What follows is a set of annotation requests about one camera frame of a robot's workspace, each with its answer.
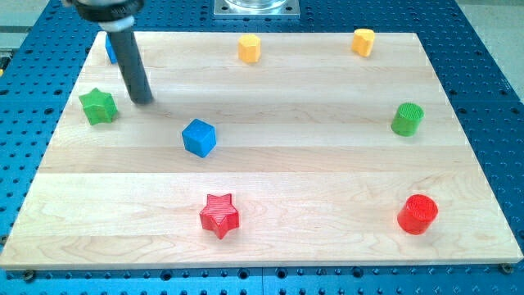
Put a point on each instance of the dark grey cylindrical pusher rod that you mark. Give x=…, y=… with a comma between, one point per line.
x=131, y=67

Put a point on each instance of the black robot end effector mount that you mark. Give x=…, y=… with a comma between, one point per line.
x=111, y=15

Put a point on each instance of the green star block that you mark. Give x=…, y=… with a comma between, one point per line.
x=99, y=107

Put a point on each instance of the red star block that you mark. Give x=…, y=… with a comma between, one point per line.
x=219, y=215

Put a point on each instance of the blue block behind rod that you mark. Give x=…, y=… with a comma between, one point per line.
x=110, y=51

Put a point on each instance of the blue cube block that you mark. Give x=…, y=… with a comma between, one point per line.
x=199, y=138

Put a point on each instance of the yellow hexagon block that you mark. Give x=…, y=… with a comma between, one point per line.
x=249, y=48

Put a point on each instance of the light wooden board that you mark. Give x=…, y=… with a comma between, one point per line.
x=303, y=143

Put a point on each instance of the yellow heart block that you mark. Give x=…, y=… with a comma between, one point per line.
x=363, y=41

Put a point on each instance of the green cylinder block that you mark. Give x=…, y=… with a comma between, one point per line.
x=407, y=119

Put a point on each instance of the red cylinder block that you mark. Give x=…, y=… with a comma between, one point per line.
x=417, y=214

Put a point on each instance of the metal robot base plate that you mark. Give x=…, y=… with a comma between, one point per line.
x=235, y=9

